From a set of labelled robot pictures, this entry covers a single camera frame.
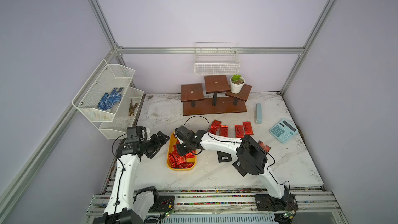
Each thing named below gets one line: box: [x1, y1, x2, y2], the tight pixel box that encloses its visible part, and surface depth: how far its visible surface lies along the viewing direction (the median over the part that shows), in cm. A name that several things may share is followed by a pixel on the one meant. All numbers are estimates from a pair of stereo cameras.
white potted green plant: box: [229, 74, 246, 94], surface depth 97 cm
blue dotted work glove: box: [97, 87, 124, 112], surface depth 78 cm
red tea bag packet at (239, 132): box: [234, 124, 245, 139], surface depth 101 cm
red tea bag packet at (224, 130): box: [219, 124, 230, 138], surface depth 102 cm
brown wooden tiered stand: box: [180, 74, 253, 116], surface depth 103 cm
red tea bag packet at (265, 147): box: [258, 140, 272, 153], surface depth 95 cm
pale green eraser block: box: [255, 103, 263, 124], surface depth 106 cm
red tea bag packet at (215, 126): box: [208, 119, 222, 135], surface depth 101 cm
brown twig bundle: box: [128, 98, 139, 117], surface depth 96 cm
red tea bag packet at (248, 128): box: [242, 121, 254, 136], surface depth 103 cm
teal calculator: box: [268, 118, 300, 144], surface depth 100 cm
